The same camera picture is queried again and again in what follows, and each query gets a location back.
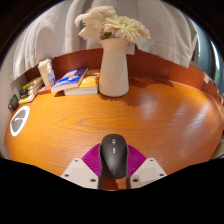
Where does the round white grey mouse pad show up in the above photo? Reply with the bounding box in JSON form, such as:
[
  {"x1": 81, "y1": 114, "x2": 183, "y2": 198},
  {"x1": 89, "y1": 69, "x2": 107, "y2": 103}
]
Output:
[{"x1": 9, "y1": 105, "x2": 31, "y2": 138}]

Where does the black computer mouse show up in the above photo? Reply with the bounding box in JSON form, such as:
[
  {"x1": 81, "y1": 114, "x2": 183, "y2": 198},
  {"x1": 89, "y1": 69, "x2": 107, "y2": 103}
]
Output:
[{"x1": 99, "y1": 133, "x2": 130, "y2": 180}]

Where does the cream ceramic vase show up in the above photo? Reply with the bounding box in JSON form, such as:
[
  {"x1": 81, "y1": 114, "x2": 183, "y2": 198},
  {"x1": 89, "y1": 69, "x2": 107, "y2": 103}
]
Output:
[{"x1": 98, "y1": 37, "x2": 131, "y2": 98}]

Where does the clear spray bottle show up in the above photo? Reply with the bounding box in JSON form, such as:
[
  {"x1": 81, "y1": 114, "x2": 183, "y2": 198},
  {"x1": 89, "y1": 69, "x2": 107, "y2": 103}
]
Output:
[{"x1": 47, "y1": 63, "x2": 57, "y2": 87}]

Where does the orange book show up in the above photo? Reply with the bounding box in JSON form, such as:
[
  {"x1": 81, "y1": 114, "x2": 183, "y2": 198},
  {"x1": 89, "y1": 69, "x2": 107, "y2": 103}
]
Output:
[{"x1": 63, "y1": 69, "x2": 101, "y2": 97}]

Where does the dark window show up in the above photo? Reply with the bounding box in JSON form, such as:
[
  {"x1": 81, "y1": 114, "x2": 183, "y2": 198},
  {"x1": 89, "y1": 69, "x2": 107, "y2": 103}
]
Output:
[{"x1": 192, "y1": 23, "x2": 224, "y2": 95}]

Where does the blue book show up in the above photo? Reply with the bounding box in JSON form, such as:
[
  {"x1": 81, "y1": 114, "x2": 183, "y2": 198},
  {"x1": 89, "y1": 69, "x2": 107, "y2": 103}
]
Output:
[{"x1": 51, "y1": 66, "x2": 89, "y2": 94}]

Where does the yellow white book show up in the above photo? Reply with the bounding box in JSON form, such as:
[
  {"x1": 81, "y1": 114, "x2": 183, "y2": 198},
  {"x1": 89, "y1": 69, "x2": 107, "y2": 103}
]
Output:
[{"x1": 18, "y1": 91, "x2": 43, "y2": 105}]

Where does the white pleated curtain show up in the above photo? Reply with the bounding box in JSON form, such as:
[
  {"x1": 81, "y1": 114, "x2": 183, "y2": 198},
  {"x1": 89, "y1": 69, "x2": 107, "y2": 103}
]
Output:
[{"x1": 11, "y1": 0, "x2": 200, "y2": 83}]

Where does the dark red book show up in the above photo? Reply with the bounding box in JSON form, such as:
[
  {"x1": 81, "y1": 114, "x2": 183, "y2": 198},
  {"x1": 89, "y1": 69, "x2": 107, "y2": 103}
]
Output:
[{"x1": 36, "y1": 84, "x2": 54, "y2": 96}]

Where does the cream lidded tumbler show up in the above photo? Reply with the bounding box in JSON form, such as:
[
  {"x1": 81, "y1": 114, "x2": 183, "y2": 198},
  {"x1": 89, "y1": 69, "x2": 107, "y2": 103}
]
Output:
[{"x1": 37, "y1": 57, "x2": 52, "y2": 88}]

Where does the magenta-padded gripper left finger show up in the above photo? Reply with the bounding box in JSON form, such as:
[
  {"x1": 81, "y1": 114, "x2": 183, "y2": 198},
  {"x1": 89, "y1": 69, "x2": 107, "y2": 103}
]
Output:
[{"x1": 60, "y1": 143, "x2": 104, "y2": 190}]

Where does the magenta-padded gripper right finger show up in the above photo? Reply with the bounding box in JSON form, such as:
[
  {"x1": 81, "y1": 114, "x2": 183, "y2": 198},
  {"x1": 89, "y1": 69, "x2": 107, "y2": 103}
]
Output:
[{"x1": 125, "y1": 144, "x2": 168, "y2": 190}]

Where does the white flower bouquet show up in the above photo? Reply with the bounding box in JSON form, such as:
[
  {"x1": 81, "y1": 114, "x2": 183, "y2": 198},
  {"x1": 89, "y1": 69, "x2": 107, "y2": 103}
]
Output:
[{"x1": 73, "y1": 5, "x2": 152, "y2": 44}]

